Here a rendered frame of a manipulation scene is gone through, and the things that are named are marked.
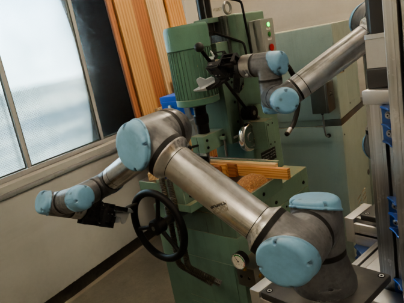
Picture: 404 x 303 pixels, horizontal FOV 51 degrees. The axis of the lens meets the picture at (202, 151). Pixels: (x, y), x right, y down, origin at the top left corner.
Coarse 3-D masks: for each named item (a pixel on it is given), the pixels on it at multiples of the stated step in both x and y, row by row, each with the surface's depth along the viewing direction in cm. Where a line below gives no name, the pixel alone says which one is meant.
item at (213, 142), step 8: (192, 136) 174; (200, 136) 172; (208, 136) 173; (216, 136) 177; (192, 144) 175; (200, 144) 172; (208, 144) 173; (216, 144) 177; (200, 152) 174; (208, 152) 177
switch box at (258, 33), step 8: (256, 24) 176; (264, 24) 176; (272, 24) 181; (256, 32) 177; (264, 32) 176; (272, 32) 181; (256, 40) 178; (264, 40) 176; (272, 40) 181; (256, 48) 179; (264, 48) 177
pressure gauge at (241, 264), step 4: (236, 252) 153; (240, 252) 152; (244, 252) 152; (232, 256) 154; (236, 256) 152; (240, 256) 151; (244, 256) 151; (232, 260) 154; (236, 260) 153; (240, 260) 152; (244, 260) 150; (248, 260) 152; (236, 264) 154; (240, 264) 152; (244, 264) 151; (240, 268) 153; (244, 268) 155
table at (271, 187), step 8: (240, 176) 168; (144, 184) 185; (152, 184) 182; (264, 184) 155; (272, 184) 158; (280, 184) 162; (256, 192) 150; (264, 192) 153; (272, 192) 158; (264, 200) 154; (184, 208) 158; (192, 208) 157
